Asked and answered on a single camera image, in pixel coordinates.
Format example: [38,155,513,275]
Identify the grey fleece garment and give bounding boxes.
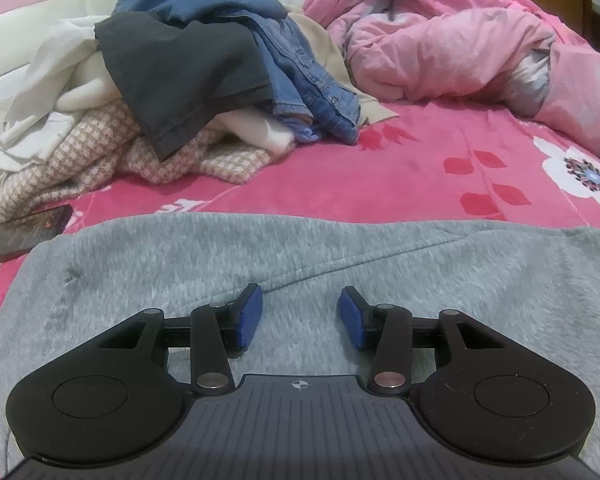
[0,214,600,474]

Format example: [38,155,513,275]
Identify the black smartphone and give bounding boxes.
[0,205,73,263]

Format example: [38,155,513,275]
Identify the pink floral bed sheet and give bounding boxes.
[0,94,600,351]

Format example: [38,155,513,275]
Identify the pink checked knit blanket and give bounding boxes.
[0,100,280,223]

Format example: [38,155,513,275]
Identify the white cloth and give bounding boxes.
[0,15,120,192]

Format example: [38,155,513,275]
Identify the dark grey trousers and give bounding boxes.
[95,11,273,162]

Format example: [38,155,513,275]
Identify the blue denim jeans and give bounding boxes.
[114,0,361,145]

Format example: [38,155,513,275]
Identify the pink and grey duvet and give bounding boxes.
[303,0,600,158]

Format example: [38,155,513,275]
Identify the beige cloth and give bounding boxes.
[286,6,398,126]

